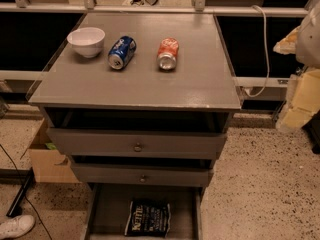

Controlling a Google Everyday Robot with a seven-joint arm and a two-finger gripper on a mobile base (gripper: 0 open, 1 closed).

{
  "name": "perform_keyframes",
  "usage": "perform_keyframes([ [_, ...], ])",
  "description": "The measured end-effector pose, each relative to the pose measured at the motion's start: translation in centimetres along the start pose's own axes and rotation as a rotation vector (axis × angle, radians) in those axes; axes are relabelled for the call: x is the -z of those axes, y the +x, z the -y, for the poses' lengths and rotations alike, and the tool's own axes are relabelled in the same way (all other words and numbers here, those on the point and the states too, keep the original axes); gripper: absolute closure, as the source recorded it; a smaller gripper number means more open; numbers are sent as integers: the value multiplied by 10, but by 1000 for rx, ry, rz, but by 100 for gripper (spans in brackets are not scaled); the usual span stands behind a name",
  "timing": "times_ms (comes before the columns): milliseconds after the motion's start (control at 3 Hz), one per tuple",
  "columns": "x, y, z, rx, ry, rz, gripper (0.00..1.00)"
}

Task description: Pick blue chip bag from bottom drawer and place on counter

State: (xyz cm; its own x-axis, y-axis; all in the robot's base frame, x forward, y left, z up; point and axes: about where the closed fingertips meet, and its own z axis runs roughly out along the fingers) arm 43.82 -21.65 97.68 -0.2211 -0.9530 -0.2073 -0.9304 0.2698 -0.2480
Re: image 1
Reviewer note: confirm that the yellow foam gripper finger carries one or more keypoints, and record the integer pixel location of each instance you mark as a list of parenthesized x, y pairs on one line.
[(302, 101), (287, 45)]

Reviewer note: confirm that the blue Kettle chip bag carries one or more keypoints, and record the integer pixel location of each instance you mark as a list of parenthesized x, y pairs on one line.
[(148, 218)]

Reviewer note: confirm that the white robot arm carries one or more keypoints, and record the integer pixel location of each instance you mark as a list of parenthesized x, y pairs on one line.
[(308, 40)]

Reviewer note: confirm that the grey drawer cabinet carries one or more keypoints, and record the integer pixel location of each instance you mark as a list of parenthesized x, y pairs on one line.
[(144, 138)]

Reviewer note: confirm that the grey middle drawer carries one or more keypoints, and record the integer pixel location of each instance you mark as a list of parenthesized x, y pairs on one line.
[(142, 171)]

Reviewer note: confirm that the grey drawer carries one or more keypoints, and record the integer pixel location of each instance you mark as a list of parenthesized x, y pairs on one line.
[(159, 134), (142, 171), (109, 209)]

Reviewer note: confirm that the grey bottom drawer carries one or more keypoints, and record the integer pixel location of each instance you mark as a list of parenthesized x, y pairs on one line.
[(109, 209)]

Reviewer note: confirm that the grey top drawer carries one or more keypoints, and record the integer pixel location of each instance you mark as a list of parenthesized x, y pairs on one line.
[(159, 134)]

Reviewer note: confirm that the orange soda can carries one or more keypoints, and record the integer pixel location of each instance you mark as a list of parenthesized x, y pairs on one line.
[(167, 53)]

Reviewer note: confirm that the blue soda can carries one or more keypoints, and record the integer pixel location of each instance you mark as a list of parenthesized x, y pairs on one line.
[(121, 52)]

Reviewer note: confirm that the white ceramic bowl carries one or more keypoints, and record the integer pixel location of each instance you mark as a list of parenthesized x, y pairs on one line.
[(87, 42)]

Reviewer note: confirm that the cardboard box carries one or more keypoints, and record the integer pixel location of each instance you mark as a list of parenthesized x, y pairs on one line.
[(48, 164)]

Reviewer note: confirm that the black floor bar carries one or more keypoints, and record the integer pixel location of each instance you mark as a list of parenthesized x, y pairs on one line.
[(26, 178)]

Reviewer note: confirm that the white sneaker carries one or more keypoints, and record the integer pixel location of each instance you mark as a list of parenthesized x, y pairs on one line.
[(16, 227)]

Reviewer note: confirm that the metal railing frame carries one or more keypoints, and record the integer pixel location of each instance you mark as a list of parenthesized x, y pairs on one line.
[(160, 7)]

